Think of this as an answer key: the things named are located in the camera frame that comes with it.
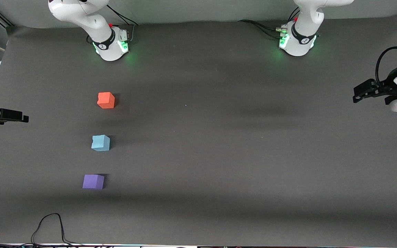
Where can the orange foam block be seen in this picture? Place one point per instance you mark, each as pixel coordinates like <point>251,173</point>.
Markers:
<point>106,100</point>

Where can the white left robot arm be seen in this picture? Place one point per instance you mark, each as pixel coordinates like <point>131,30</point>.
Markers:
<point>302,41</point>

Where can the light blue foam block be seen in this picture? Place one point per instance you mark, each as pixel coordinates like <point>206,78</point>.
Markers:
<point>100,143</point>

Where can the purple foam block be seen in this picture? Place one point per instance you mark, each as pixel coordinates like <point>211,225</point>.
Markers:
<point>93,182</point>

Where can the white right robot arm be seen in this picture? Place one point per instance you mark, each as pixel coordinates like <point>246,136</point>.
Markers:
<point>105,38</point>

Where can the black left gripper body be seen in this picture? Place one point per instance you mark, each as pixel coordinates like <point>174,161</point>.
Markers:
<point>388,85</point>

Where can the dark grey table mat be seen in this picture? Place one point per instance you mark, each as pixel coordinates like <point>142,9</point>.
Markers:
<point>219,155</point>

